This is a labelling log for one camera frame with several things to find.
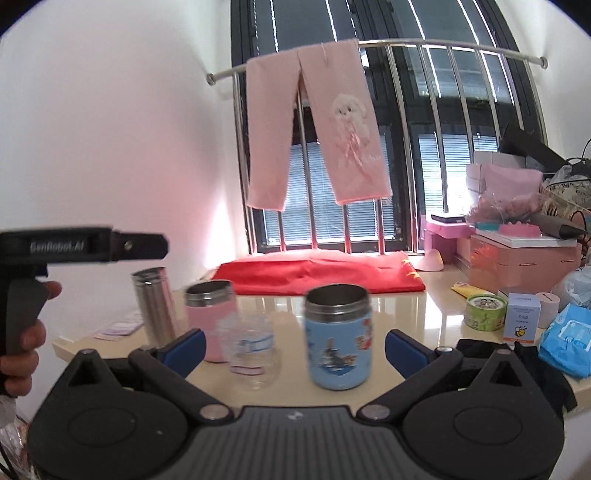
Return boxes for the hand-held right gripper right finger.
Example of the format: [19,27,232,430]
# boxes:
[358,329,539,424]

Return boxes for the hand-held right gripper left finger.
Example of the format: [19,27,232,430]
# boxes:
[54,329,233,424]

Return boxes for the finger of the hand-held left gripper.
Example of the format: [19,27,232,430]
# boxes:
[111,230,170,264]

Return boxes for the clear plastic cup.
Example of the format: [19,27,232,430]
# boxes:
[216,313,283,390]

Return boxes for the pink steel cup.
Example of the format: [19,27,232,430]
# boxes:
[184,280,239,364]

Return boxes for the plain steel cup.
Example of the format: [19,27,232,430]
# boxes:
[131,267,179,349]

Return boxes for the blue cartoon steel cup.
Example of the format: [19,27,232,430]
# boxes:
[303,285,374,391]

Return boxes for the person's left hand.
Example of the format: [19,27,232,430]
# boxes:
[0,281,62,398]

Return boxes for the paper cards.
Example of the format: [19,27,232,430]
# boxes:
[93,313,145,341]

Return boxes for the yellow packet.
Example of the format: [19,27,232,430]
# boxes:
[451,281,482,302]

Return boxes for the green round tin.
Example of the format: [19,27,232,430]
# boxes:
[464,294,509,331]

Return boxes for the pink shell-shaped object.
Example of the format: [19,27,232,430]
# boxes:
[410,249,445,274]

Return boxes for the red cloth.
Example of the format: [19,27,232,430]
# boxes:
[210,250,426,296]

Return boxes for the small pink box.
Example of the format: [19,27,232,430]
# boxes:
[424,219,476,267]

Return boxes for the small white box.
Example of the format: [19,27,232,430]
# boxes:
[505,292,542,345]

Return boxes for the large pink box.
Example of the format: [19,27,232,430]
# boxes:
[468,233,583,297]

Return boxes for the black cloth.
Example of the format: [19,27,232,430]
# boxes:
[456,338,578,418]

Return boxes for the white round jar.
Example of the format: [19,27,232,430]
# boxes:
[536,292,562,330]

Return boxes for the blue wipes packet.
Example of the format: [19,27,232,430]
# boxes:
[539,305,591,380]

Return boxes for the pink toy brick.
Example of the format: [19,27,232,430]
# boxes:
[501,222,542,239]

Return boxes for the pink pants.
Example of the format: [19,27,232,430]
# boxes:
[244,40,393,212]

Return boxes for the metal drying rack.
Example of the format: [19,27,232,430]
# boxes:
[206,39,549,256]

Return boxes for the stack of white boxes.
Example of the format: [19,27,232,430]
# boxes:
[465,151,502,197]

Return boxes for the clear plastic bag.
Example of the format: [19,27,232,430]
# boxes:
[0,396,31,480]

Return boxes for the dark hair dryer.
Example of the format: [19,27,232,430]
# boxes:
[530,211,579,239]

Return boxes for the pink fabric bag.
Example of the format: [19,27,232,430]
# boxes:
[480,165,544,209]

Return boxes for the black framed window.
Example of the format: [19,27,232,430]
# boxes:
[230,0,551,256]

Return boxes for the black monitor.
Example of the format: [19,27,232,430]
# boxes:
[498,122,570,172]

